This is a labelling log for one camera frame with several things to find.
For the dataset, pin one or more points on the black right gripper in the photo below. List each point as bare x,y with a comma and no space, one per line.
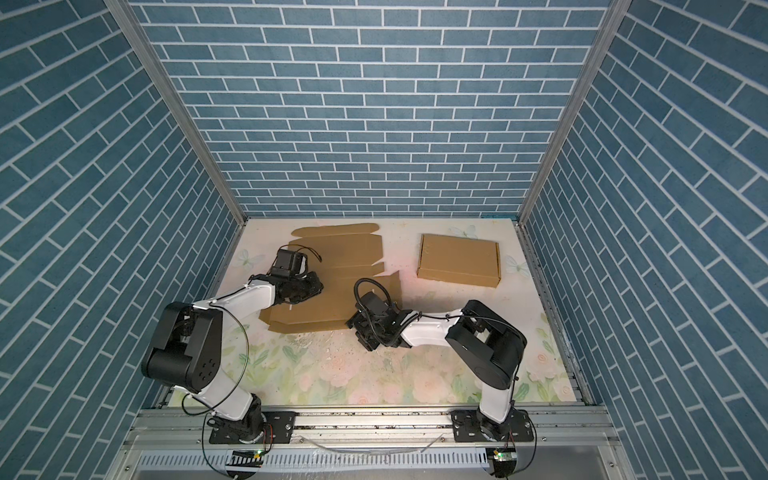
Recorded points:
357,320

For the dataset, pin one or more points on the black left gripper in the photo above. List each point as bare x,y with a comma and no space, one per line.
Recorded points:
316,287

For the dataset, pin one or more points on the brown cardboard box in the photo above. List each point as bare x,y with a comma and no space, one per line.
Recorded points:
459,260

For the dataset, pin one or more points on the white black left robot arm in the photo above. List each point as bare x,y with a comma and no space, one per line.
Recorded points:
186,348

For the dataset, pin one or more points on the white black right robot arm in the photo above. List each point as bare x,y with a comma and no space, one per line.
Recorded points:
489,346

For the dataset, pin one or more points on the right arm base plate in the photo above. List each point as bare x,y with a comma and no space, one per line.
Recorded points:
473,426

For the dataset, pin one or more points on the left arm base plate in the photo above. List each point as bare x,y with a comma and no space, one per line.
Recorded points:
279,427

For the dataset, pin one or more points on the white slotted cable duct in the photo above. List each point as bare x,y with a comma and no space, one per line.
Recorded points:
309,460

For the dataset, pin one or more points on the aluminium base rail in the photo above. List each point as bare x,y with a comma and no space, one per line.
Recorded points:
401,428

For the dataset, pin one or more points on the aluminium corner post left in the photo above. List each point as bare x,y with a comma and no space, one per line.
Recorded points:
129,25

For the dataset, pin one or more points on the aluminium corner post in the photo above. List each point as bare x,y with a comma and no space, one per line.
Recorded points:
129,25
596,55

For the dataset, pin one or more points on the aluminium corner post right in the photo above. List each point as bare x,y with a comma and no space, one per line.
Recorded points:
596,55

